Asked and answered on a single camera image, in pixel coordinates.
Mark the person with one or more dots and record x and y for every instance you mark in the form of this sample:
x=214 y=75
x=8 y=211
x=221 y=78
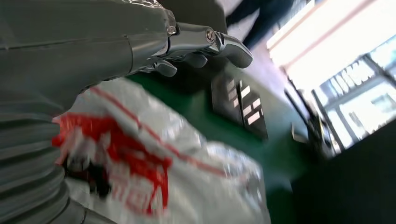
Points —
x=263 y=18

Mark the white red printed plastic package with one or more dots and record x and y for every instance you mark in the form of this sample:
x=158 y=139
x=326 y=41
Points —
x=185 y=179

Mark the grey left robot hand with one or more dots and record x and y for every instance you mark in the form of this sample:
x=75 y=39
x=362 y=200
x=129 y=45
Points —
x=77 y=40

